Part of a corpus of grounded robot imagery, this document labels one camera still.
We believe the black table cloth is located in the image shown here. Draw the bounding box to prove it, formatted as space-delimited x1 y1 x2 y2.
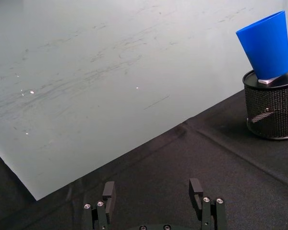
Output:
0 81 288 230

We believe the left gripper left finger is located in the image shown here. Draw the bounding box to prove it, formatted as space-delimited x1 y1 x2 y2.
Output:
83 181 117 230

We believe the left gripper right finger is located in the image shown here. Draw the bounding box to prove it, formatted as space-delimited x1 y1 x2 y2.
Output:
189 178 228 230

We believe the blue plastic cup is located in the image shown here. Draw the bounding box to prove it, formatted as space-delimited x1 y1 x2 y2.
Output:
235 10 288 81

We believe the black mesh pen holder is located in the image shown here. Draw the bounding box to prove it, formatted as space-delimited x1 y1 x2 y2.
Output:
242 68 288 140

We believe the small white plastic piece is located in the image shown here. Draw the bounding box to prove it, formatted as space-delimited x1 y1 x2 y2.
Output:
257 76 283 85

